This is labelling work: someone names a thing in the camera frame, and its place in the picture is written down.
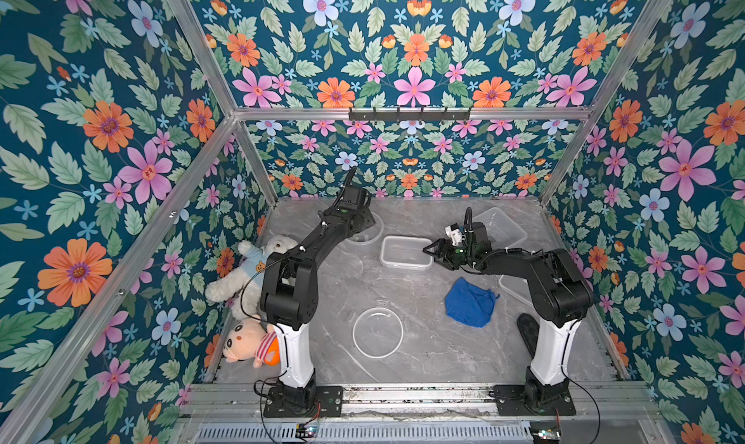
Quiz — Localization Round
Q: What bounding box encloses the white teddy bear blue shirt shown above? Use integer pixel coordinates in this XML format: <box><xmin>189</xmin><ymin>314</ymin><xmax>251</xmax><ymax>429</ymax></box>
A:
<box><xmin>206</xmin><ymin>235</ymin><xmax>298</xmax><ymax>321</ymax></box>

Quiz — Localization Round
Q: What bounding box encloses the rectangular clear lunch box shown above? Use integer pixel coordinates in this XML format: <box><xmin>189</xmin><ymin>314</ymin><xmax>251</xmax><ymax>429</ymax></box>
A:
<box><xmin>379</xmin><ymin>236</ymin><xmax>434</xmax><ymax>271</ymax></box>

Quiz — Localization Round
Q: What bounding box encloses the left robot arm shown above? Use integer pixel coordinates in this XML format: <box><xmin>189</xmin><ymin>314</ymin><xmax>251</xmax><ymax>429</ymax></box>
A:
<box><xmin>259</xmin><ymin>185</ymin><xmax>374</xmax><ymax>410</ymax></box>

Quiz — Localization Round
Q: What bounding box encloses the round clear lunch box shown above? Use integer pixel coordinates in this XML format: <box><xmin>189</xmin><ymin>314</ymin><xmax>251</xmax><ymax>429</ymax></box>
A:
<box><xmin>345</xmin><ymin>211</ymin><xmax>384</xmax><ymax>247</ymax></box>

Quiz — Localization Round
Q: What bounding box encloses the pink doll orange outfit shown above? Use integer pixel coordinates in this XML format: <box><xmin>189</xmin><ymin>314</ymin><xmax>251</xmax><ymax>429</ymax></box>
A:
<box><xmin>222</xmin><ymin>319</ymin><xmax>281</xmax><ymax>368</ymax></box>

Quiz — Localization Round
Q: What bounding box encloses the aluminium front rail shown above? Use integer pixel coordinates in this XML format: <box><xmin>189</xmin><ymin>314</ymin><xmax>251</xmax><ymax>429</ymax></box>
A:
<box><xmin>180</xmin><ymin>381</ymin><xmax>663</xmax><ymax>420</ymax></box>

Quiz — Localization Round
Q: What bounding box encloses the white ventilation grille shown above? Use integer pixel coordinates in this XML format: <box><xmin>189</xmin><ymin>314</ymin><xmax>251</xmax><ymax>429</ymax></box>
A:
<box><xmin>194</xmin><ymin>422</ymin><xmax>533</xmax><ymax>443</ymax></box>

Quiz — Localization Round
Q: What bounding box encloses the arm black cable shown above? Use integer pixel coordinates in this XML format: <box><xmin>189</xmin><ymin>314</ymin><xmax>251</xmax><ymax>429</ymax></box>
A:
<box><xmin>558</xmin><ymin>327</ymin><xmax>601</xmax><ymax>444</ymax></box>
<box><xmin>253</xmin><ymin>373</ymin><xmax>292</xmax><ymax>444</ymax></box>

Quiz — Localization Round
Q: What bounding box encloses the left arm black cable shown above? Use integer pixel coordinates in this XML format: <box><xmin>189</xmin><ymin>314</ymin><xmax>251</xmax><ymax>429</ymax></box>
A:
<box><xmin>253</xmin><ymin>373</ymin><xmax>292</xmax><ymax>444</ymax></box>

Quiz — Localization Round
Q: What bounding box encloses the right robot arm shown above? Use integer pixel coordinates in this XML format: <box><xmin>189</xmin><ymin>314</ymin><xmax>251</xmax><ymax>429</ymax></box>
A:
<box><xmin>423</xmin><ymin>216</ymin><xmax>594</xmax><ymax>412</ymax></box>

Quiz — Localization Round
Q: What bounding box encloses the square clear lunch box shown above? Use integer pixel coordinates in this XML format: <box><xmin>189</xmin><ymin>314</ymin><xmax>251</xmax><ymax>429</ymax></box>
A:
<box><xmin>473</xmin><ymin>207</ymin><xmax>528</xmax><ymax>248</ymax></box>

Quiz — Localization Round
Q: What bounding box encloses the square clear box lid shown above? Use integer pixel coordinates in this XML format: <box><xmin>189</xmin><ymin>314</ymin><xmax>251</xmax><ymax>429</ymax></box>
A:
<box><xmin>499</xmin><ymin>275</ymin><xmax>533</xmax><ymax>308</ymax></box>

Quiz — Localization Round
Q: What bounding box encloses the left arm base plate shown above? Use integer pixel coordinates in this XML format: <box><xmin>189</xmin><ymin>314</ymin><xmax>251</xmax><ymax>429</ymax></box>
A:
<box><xmin>263</xmin><ymin>383</ymin><xmax>345</xmax><ymax>418</ymax></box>

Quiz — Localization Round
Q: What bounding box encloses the blue cleaning cloth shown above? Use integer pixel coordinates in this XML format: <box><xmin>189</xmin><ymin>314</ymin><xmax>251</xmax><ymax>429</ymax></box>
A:
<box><xmin>444</xmin><ymin>278</ymin><xmax>500</xmax><ymax>328</ymax></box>

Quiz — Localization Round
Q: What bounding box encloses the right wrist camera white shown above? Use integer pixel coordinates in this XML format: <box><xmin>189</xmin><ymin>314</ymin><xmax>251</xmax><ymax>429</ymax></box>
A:
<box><xmin>445</xmin><ymin>224</ymin><xmax>464</xmax><ymax>247</ymax></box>

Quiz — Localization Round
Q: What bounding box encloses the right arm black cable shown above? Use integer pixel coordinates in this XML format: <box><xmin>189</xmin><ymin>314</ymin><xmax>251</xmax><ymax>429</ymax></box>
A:
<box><xmin>558</xmin><ymin>327</ymin><xmax>601</xmax><ymax>444</ymax></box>

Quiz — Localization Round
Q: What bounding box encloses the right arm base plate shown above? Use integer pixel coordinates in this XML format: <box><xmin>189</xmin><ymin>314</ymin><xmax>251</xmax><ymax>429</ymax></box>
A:
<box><xmin>489</xmin><ymin>382</ymin><xmax>576</xmax><ymax>417</ymax></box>

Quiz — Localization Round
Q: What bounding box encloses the black hook rail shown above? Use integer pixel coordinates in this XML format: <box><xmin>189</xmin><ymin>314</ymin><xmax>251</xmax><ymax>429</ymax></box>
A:
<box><xmin>347</xmin><ymin>107</ymin><xmax>471</xmax><ymax>123</ymax></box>

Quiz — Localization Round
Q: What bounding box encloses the round clear box lid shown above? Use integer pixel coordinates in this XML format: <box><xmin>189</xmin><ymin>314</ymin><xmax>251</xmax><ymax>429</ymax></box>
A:
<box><xmin>352</xmin><ymin>308</ymin><xmax>404</xmax><ymax>360</ymax></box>

